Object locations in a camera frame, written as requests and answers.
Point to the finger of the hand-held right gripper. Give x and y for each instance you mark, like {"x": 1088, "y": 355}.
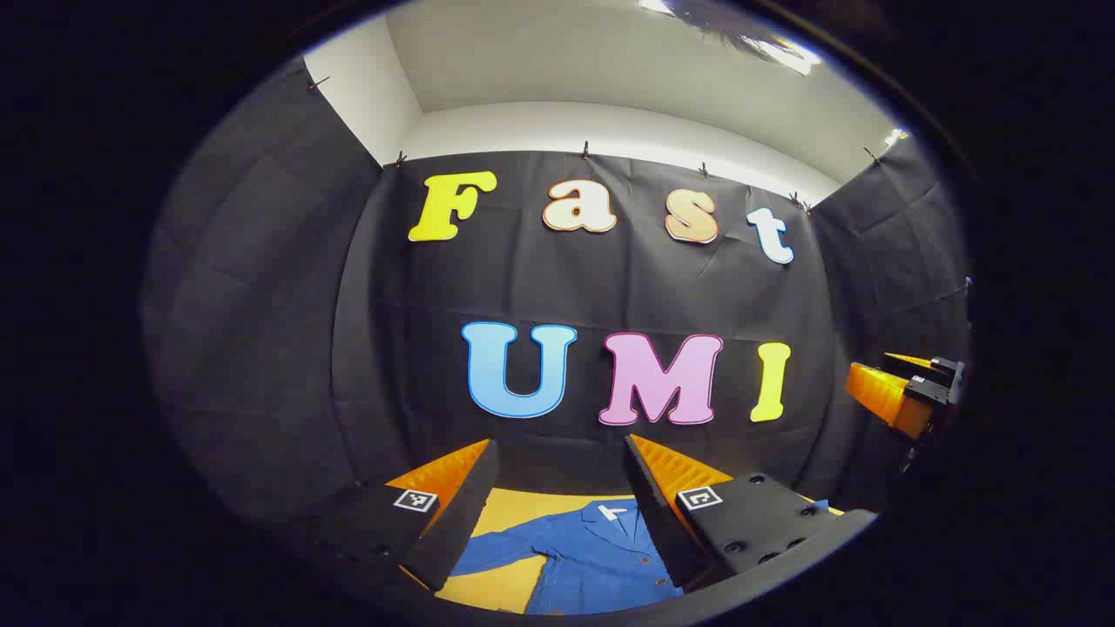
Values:
{"x": 880, "y": 396}
{"x": 906, "y": 360}

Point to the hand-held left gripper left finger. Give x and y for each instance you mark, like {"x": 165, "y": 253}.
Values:
{"x": 466, "y": 505}

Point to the blue jacket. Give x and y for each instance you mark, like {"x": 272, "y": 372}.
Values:
{"x": 592, "y": 557}

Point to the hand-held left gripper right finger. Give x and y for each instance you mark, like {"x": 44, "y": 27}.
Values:
{"x": 653, "y": 514}

